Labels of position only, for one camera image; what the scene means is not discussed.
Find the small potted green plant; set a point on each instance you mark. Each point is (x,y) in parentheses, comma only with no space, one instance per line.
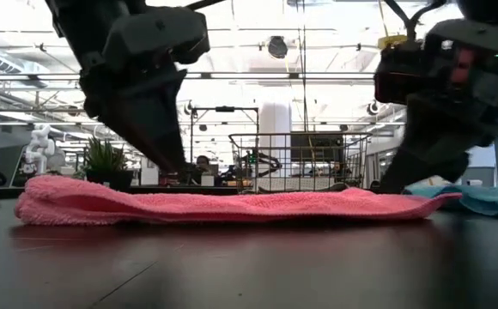
(103,163)

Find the person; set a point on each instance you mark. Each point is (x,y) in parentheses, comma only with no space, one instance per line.
(203,165)

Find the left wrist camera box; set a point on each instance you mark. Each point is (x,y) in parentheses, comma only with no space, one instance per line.
(159,36)

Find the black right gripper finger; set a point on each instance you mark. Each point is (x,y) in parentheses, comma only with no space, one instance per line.
(420,167)

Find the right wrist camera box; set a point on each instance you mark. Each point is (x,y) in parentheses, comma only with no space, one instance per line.
(399,77)

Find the black gantry frame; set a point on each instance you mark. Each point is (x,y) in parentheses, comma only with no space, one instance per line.
(225,109)

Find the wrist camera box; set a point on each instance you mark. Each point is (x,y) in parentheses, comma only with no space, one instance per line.
(399,77)
(159,36)

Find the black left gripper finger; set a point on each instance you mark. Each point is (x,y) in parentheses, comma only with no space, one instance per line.
(146,129)

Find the white robot figure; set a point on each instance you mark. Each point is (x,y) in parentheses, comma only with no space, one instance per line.
(38,150)

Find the pink microfiber towel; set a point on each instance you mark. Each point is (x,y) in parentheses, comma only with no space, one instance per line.
(232,206)

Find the silver ceiling duct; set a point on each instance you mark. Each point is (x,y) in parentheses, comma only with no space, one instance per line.
(4,62)

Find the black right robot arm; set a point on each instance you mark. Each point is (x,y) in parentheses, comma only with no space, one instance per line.
(489,8)

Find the black monitor screen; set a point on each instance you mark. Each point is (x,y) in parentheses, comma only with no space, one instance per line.
(317,146)

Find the light blue microfiber towel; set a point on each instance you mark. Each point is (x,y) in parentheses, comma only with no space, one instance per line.
(489,199)

